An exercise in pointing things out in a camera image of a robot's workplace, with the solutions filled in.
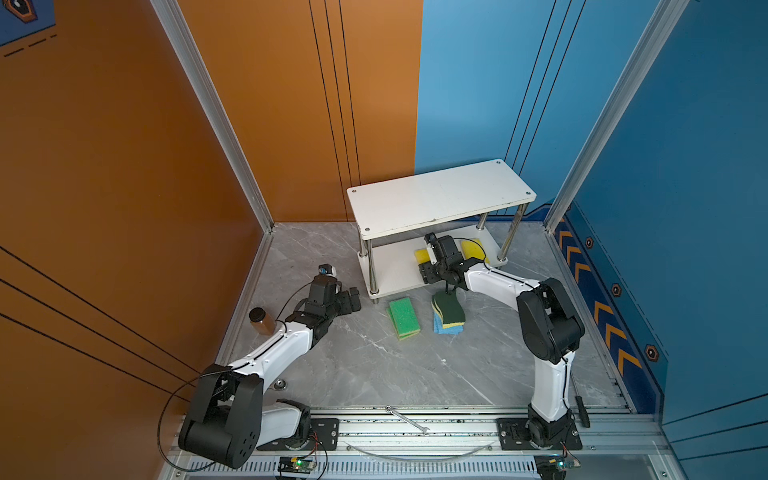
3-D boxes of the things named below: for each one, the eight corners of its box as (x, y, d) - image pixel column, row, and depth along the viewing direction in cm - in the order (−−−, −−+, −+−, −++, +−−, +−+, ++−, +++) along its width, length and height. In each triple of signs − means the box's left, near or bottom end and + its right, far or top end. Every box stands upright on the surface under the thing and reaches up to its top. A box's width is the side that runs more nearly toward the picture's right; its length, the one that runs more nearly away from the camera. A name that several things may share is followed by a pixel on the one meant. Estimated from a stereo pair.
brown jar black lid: (260, 335, 93) (247, 319, 84) (264, 324, 96) (251, 307, 87) (277, 335, 93) (265, 319, 84) (280, 324, 96) (269, 307, 87)
